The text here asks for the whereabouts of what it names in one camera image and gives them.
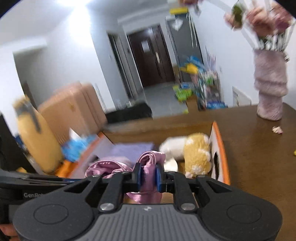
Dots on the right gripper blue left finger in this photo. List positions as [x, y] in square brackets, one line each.
[116, 188]

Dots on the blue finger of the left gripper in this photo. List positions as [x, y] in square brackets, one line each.
[10, 177]

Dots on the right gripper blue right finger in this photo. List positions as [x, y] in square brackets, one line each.
[178, 185]

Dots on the white makeup sponge wedge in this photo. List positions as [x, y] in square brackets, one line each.
[171, 165]

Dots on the purple satin scrunchie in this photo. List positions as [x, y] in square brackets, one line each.
[148, 192]

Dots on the purple linen sachet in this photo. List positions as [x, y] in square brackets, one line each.
[131, 151]

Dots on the white and yellow plush toy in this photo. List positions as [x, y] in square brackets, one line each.
[194, 150]

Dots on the lilac fluffy headband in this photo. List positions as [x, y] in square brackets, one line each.
[109, 166]

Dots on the person's hand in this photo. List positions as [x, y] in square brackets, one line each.
[9, 230]

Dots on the yellow thermos jug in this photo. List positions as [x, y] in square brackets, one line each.
[37, 136]

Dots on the red cardboard box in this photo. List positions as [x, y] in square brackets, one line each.
[102, 147]

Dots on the blue tissue pack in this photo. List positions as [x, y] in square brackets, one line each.
[76, 145]

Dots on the black stool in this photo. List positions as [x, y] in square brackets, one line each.
[138, 111]

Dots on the pink hard-shell suitcase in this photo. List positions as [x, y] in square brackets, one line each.
[75, 107]

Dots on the yellow watering can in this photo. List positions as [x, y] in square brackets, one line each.
[190, 69]

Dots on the dark brown entrance door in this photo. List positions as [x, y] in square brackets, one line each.
[151, 56]

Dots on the grey refrigerator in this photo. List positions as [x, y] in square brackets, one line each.
[184, 38]

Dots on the pink textured vase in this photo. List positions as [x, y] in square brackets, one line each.
[270, 80]

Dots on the yellow box on refrigerator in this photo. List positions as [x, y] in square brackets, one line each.
[179, 11]

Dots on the dried pink rose bouquet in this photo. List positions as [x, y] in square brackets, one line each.
[272, 24]

